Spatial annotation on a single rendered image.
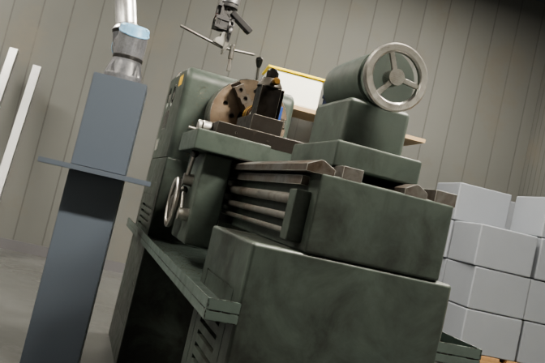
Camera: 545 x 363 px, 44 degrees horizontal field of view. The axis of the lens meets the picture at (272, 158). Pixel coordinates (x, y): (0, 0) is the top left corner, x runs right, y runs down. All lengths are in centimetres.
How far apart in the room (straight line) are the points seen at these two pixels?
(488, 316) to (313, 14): 284
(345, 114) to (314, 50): 437
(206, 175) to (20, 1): 407
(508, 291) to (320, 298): 345
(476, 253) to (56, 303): 284
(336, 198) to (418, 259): 22
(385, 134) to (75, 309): 151
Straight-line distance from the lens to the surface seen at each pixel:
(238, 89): 265
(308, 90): 518
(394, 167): 145
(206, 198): 192
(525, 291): 481
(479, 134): 627
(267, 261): 131
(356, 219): 137
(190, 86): 281
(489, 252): 465
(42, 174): 562
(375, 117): 149
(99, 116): 260
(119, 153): 258
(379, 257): 139
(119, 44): 269
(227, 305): 131
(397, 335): 144
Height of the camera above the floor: 74
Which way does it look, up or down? 4 degrees up
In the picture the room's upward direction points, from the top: 13 degrees clockwise
